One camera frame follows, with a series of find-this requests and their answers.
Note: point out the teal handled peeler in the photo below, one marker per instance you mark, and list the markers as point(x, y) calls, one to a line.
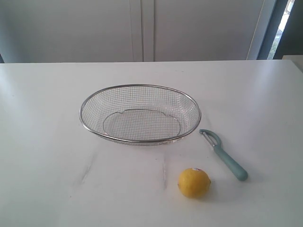
point(240, 173)

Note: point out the yellow lemon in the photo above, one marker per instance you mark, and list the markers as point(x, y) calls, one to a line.
point(194, 183)

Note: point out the metal wire mesh basket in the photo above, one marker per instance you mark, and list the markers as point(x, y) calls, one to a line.
point(140, 114)

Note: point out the blue window frame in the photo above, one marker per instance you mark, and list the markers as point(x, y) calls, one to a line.
point(266, 28)

